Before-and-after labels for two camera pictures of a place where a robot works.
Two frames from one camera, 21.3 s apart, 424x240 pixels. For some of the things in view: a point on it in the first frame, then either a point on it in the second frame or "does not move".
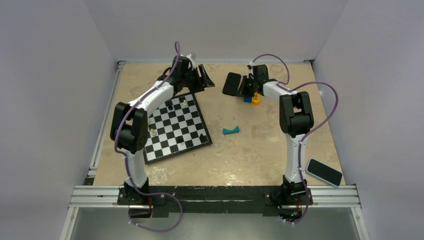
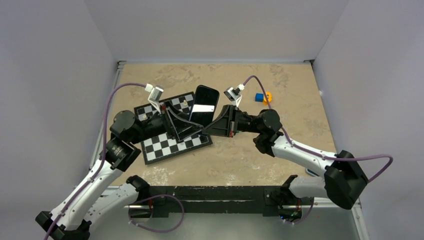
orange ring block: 255,102 → 269,98
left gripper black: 202,82 → 165,118
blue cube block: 248,99 → 259,97
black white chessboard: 176,127 does not move
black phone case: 232,84 → 183,128
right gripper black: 242,91 → 226,125
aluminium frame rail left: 92,171 does not move
